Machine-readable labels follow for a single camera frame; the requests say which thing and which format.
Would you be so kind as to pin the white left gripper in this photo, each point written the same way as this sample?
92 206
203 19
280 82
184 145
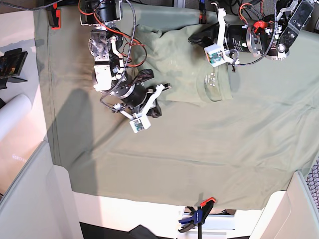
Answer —
213 34

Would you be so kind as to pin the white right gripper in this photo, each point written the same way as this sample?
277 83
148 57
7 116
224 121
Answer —
140 101

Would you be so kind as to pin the olive green T-shirt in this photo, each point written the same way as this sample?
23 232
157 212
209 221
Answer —
183 65

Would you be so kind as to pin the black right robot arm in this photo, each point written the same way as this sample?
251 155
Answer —
111 49

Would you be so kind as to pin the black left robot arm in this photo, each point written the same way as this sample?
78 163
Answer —
269 36

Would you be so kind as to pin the orange top clamp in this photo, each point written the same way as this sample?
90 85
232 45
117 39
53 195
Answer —
202 17

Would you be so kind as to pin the aluminium table leg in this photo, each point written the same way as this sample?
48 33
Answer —
179 3

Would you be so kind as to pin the green table cloth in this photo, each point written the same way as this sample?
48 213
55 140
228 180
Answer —
239 151

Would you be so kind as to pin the blue black bar clamp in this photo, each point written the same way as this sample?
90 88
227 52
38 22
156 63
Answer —
197 217

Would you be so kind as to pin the orange corner clamp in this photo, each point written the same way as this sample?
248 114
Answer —
54 18

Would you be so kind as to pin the white paper roll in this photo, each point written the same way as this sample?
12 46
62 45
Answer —
13 112

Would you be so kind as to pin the black tablet on stand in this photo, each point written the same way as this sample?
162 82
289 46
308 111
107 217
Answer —
11 65

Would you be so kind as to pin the patterned grey mat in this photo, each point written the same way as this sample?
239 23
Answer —
312 181

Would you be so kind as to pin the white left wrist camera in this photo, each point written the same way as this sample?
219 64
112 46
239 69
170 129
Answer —
216 55

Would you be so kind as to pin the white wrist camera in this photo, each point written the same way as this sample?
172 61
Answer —
216 55
139 124

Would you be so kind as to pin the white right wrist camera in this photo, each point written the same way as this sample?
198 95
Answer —
139 124

